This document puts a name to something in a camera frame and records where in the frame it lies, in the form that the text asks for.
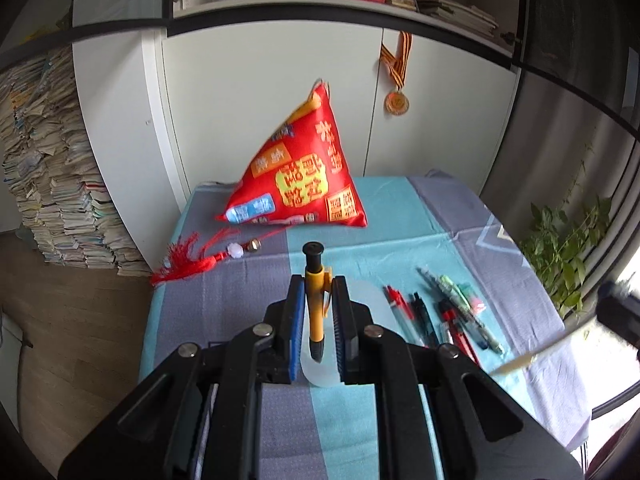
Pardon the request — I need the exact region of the clear pen white grip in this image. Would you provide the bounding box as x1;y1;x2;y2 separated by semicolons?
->
489;333;573;377

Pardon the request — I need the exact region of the red utility knife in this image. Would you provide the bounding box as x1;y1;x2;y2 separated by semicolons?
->
438;299;480;366

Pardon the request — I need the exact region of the red gel pen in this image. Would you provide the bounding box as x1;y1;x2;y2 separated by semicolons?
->
384;285;425;347

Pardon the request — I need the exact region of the clear blue pen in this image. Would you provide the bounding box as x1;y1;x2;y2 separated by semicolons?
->
419;266;489;350

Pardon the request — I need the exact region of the translucent white plastic cup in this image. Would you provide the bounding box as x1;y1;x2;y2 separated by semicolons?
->
299;276;426;390

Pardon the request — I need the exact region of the orange and black pen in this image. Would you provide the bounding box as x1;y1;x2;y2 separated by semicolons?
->
303;242;332;363

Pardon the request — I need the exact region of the mint green gel pen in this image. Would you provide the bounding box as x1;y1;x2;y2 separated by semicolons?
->
436;275;504;356

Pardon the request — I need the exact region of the green highlighter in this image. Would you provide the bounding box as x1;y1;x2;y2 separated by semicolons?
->
439;274;482;308

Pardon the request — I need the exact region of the green potted plant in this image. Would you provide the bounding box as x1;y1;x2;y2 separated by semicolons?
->
518;143;612;321

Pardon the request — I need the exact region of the pink eraser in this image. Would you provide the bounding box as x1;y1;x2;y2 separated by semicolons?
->
468;295;486;315

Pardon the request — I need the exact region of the red tassel with bell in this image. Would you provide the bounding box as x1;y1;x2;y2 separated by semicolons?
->
150;226;286;287

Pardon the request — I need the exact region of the grey curtain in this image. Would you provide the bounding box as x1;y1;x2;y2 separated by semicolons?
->
482;0;639;312

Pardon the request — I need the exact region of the stack of books on floor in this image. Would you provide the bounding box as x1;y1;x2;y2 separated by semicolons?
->
1;47;151;278

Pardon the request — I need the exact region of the red triangular lucky pillow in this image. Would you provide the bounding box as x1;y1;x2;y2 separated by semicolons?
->
218;80;368;228

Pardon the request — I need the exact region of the gold medal striped ribbon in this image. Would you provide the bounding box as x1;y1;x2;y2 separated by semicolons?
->
380;32;413;116

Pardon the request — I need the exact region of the white cabinet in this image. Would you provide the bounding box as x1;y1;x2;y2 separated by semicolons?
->
73;0;518;264

